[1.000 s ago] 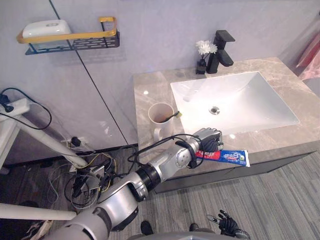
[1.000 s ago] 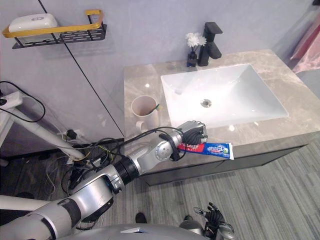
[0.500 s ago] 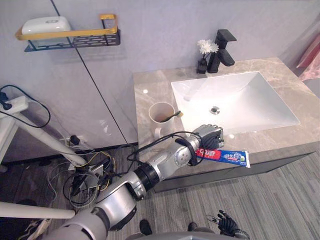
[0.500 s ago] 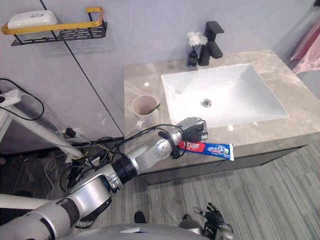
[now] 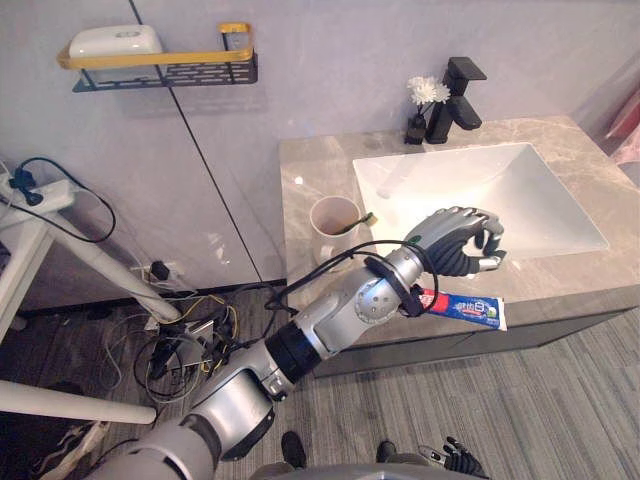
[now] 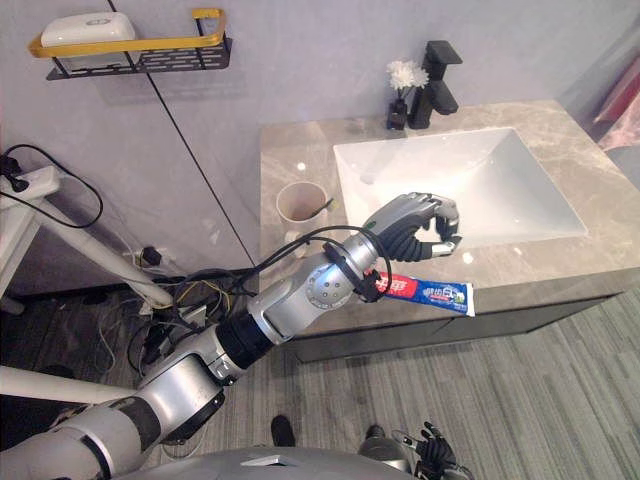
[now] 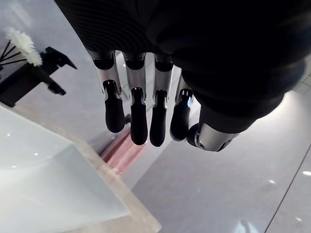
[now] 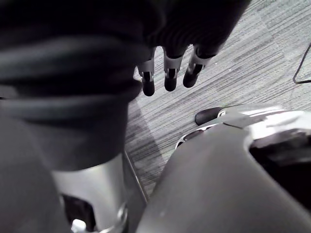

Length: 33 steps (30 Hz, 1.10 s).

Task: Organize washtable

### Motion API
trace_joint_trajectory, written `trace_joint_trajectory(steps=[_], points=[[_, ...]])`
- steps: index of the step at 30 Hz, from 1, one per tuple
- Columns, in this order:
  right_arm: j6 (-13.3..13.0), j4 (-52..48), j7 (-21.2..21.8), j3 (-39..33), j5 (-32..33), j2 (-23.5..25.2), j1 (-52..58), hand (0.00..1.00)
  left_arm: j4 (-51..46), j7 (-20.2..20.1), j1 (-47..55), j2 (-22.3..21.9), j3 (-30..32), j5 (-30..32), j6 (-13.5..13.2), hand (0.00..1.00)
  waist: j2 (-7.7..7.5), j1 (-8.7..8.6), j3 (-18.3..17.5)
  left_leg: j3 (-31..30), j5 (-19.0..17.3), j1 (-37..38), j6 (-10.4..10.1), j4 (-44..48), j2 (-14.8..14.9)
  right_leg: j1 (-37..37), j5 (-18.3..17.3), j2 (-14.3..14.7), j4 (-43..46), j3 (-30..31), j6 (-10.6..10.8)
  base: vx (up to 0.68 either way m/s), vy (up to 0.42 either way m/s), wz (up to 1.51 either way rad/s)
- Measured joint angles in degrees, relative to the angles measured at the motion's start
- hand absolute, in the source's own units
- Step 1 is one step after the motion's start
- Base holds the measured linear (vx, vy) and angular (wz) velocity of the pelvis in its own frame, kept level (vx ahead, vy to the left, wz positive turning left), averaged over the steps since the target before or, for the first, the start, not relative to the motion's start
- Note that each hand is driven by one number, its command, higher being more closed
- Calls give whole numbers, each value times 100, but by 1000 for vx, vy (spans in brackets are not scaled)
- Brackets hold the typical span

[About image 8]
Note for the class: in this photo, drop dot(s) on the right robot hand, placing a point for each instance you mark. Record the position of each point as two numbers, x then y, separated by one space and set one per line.
73 72

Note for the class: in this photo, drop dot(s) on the dark robot foot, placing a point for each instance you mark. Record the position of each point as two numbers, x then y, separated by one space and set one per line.
206 116

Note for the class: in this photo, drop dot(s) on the silver robot leg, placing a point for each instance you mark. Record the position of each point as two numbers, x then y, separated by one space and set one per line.
218 174

